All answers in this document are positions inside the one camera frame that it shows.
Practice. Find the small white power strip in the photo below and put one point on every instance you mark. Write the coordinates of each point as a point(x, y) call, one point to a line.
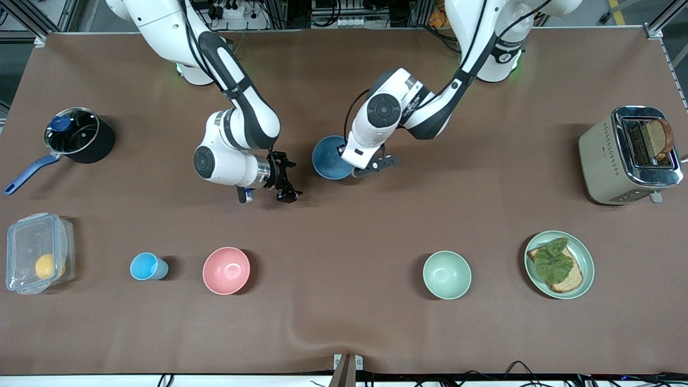
point(350, 22)

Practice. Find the brown table mat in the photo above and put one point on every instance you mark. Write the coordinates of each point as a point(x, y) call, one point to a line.
point(344, 242)

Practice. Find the pink bowl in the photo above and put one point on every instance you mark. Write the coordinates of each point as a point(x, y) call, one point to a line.
point(226, 271)

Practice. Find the blue bowl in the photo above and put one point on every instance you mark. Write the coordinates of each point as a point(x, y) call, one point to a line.
point(327, 158)

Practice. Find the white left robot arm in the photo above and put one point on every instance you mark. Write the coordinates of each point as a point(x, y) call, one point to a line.
point(430, 107)

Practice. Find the glass lid with blue knob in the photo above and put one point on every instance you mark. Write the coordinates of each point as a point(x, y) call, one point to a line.
point(72, 131)

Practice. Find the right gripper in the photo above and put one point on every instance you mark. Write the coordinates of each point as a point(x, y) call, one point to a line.
point(279, 175)

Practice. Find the pale green plate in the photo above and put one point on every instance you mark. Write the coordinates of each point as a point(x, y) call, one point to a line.
point(586, 258)

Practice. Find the white power strip with plugs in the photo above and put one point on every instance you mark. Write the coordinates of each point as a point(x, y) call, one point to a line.
point(228, 9)

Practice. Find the orange snack bag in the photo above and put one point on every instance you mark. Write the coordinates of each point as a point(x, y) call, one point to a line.
point(438, 20)

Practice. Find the grey metal camera bracket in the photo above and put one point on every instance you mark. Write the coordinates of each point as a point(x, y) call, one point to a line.
point(346, 368)

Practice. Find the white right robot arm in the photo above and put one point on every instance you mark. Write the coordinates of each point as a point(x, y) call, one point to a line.
point(236, 123)

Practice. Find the clear plastic lidded container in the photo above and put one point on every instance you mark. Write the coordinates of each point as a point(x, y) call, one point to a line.
point(32, 242)

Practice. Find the brown bread slice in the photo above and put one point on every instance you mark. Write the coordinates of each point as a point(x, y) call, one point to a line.
point(572, 279)

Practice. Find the yellow lemon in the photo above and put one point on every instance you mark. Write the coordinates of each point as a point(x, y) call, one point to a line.
point(48, 266)

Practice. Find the pale green bowl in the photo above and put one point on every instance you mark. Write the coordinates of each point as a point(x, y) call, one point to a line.
point(446, 275)

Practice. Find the light blue cup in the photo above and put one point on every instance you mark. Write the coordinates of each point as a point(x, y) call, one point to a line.
point(145, 266)

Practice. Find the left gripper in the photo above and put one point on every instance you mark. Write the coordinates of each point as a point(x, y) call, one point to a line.
point(339, 149)

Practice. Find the beige and chrome toaster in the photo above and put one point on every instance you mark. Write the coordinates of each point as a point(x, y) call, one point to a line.
point(604, 161)

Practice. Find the brown toast slice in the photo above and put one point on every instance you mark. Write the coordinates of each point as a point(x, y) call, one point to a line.
point(658, 138)

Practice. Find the green lettuce leaf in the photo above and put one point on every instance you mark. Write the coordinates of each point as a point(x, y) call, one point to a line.
point(553, 260)

